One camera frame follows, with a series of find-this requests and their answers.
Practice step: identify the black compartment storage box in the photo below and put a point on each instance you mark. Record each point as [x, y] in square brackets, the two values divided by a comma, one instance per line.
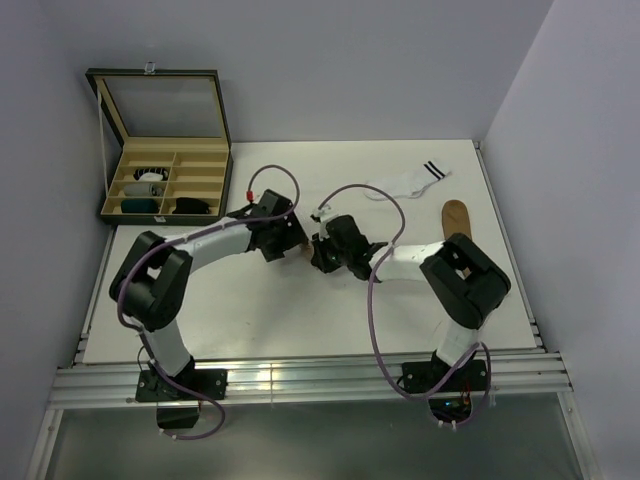
[169, 118]

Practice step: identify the black white rolled sock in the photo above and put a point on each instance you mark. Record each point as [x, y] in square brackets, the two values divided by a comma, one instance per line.
[151, 174]

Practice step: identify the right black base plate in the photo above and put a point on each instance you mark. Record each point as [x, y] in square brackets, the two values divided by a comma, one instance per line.
[419, 377]

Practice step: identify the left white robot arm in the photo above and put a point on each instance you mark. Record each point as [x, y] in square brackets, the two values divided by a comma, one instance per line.
[150, 285]

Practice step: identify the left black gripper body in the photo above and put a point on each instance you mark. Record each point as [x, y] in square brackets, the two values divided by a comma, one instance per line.
[283, 238]

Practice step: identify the beige reindeer sock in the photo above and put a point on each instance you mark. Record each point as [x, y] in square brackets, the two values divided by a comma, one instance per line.
[307, 251]

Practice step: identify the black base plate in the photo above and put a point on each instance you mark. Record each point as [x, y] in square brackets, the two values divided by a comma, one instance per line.
[180, 399]
[419, 377]

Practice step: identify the brown sock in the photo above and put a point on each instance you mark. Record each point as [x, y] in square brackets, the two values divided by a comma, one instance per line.
[455, 219]

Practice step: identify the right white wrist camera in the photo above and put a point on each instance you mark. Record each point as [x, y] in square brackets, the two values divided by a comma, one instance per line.
[322, 215]

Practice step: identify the aluminium mounting rail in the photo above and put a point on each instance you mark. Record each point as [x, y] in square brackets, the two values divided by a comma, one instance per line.
[292, 381]

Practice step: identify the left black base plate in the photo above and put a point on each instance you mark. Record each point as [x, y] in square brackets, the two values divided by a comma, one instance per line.
[180, 399]

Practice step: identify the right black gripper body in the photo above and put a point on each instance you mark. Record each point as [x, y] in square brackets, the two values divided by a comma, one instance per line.
[330, 257]

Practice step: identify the white striped sock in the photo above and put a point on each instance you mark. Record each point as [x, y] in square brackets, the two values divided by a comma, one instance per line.
[409, 184]

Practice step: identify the grey rolled sock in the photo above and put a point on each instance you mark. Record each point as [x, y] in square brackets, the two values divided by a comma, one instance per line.
[143, 189]

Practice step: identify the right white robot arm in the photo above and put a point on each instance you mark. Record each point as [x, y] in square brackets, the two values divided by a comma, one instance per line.
[466, 282]

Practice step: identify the dark green rolled sock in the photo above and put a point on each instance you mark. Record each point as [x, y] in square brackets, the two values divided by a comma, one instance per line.
[143, 206]

